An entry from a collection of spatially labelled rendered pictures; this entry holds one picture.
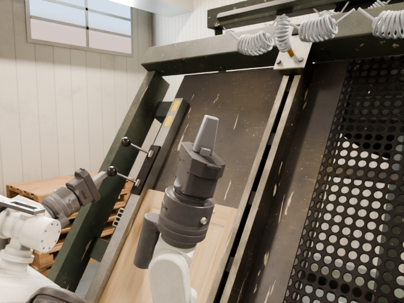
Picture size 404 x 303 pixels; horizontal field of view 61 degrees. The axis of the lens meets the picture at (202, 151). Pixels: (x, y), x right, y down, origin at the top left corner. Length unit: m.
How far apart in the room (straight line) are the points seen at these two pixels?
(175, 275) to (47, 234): 0.29
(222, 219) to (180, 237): 0.48
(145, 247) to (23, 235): 0.26
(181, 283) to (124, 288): 0.64
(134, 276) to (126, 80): 4.29
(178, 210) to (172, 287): 0.13
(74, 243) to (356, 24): 1.22
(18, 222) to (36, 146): 3.81
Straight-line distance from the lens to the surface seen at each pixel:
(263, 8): 1.09
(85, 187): 1.14
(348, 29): 1.13
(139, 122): 1.55
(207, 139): 0.56
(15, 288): 0.71
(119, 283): 1.25
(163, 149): 1.33
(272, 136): 1.03
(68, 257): 1.47
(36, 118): 4.57
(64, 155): 4.75
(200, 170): 0.52
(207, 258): 1.04
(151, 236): 0.62
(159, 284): 0.61
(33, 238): 0.76
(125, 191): 4.17
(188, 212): 0.56
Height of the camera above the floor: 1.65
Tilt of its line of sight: 7 degrees down
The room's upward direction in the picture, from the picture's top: straight up
